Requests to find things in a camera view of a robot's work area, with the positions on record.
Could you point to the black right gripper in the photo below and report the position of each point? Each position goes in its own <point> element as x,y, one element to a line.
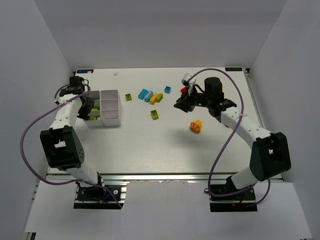
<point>189,100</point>

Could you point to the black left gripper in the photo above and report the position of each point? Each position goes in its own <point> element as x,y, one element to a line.
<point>87,107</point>

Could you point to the pale lime lego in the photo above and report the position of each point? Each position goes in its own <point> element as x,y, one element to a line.
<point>92,118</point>

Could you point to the lime rounded lego brick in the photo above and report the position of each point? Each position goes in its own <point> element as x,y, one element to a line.
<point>159,97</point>

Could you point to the yellow lego brick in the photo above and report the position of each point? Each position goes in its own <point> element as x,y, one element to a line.
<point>153,99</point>

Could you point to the lime sloped lego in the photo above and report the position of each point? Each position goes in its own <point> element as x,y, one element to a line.
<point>154,115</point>

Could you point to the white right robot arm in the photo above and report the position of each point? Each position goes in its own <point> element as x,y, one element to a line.
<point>269,151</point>

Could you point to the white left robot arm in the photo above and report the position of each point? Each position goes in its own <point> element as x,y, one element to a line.
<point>62,147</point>

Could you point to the red lego brick top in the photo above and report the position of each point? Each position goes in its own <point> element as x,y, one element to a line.
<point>183,90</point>

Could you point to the teal small lego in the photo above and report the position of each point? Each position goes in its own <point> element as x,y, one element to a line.
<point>167,90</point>

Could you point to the white compartment container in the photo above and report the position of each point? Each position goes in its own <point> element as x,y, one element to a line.
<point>109,107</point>

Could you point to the yellow orange flower lego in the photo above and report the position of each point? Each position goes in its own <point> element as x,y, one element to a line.
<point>195,126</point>

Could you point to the blue label left corner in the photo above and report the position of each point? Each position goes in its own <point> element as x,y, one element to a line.
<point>84,71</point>

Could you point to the blue label corner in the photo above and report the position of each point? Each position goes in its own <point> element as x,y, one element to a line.
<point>84,71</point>
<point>233,69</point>

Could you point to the teal printed round lego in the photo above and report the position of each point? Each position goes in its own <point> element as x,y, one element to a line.
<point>148,96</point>

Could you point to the lime small lego near container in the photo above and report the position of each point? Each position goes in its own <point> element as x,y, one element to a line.
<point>128,97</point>

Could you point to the blue long lego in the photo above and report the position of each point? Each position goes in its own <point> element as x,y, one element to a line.
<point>142,94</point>

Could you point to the blue label right corner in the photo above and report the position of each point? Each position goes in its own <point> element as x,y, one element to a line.
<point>233,69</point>

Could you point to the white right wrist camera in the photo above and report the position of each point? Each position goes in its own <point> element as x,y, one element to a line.
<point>188,81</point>

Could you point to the aluminium table front rail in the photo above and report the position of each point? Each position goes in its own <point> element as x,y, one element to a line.
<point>154,177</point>

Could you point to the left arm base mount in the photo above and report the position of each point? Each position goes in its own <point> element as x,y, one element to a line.
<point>95,198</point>

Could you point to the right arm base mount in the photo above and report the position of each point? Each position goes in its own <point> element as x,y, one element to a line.
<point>243,202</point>

